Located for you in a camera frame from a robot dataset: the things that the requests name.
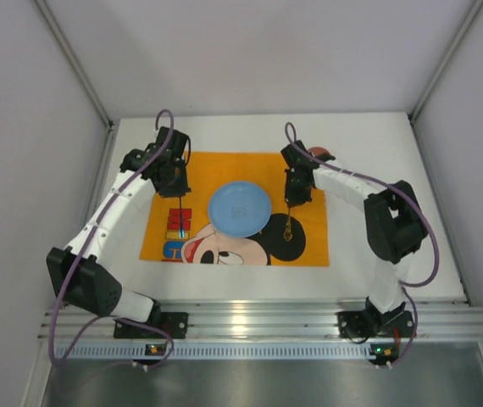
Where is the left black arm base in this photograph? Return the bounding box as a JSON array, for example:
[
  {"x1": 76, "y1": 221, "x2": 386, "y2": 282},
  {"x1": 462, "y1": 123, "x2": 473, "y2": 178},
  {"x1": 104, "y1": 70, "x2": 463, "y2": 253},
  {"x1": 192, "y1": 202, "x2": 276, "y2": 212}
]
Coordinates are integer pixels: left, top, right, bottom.
[{"x1": 114, "y1": 312, "x2": 189, "y2": 339}]

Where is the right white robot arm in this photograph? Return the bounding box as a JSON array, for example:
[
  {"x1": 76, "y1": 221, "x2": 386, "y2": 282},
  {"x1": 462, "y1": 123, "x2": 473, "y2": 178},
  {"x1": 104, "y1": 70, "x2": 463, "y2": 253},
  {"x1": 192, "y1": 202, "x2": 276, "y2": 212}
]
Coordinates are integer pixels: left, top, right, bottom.
[{"x1": 280, "y1": 141, "x2": 428, "y2": 343}]

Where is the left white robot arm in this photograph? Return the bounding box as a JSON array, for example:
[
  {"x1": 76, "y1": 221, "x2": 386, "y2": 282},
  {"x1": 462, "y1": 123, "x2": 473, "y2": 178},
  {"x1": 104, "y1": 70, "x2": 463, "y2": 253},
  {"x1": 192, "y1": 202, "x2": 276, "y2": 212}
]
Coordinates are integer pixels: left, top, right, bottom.
[{"x1": 46, "y1": 127, "x2": 191, "y2": 323}]

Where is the gold ornate spoon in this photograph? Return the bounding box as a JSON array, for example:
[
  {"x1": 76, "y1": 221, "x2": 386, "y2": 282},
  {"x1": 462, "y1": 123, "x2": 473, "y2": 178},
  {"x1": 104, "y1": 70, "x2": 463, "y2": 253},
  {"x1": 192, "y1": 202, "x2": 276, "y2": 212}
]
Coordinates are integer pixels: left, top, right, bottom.
[{"x1": 283, "y1": 207, "x2": 293, "y2": 242}]

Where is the light blue plate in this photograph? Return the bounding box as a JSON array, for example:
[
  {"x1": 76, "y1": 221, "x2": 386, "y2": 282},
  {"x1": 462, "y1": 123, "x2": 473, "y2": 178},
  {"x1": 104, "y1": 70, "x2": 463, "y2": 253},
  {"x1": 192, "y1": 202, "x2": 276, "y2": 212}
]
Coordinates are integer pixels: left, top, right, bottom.
[{"x1": 208, "y1": 181, "x2": 272, "y2": 238}]

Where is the blue metal fork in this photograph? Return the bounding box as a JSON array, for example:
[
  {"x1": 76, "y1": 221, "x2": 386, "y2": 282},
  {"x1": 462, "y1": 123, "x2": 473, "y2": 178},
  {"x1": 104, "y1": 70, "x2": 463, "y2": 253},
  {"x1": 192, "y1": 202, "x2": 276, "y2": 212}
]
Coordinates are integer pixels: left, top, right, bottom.
[{"x1": 178, "y1": 197, "x2": 185, "y2": 238}]

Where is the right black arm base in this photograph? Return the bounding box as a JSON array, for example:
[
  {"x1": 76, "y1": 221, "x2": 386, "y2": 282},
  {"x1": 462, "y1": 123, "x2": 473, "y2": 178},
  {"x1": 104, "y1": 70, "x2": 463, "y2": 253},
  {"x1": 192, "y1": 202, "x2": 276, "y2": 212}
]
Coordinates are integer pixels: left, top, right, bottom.
[{"x1": 337, "y1": 310, "x2": 415, "y2": 342}]

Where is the perforated cable duct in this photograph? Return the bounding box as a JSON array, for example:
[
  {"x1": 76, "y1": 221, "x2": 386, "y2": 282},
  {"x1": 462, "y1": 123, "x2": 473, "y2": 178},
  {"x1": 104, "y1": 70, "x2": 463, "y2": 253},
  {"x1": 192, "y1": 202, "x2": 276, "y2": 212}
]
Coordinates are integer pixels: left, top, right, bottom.
[{"x1": 54, "y1": 342, "x2": 399, "y2": 360}]

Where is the pink plastic cup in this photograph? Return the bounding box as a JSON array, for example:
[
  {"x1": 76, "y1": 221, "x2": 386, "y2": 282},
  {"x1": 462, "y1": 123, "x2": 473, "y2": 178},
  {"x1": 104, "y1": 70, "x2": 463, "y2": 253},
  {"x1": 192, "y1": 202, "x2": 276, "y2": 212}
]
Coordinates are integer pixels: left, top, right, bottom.
[{"x1": 308, "y1": 147, "x2": 330, "y2": 157}]

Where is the aluminium mounting rail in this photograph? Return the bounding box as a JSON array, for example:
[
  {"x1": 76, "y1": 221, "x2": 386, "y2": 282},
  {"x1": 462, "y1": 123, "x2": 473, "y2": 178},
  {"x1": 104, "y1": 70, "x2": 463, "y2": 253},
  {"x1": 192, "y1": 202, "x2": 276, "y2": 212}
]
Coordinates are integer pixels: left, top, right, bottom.
[{"x1": 37, "y1": 272, "x2": 483, "y2": 343}]

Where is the orange Mickey Mouse placemat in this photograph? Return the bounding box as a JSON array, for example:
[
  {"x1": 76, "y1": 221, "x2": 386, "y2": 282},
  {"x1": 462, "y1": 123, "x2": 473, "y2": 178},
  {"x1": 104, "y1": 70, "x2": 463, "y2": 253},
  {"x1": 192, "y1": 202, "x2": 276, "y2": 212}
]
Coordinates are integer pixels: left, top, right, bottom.
[{"x1": 139, "y1": 152, "x2": 330, "y2": 266}]

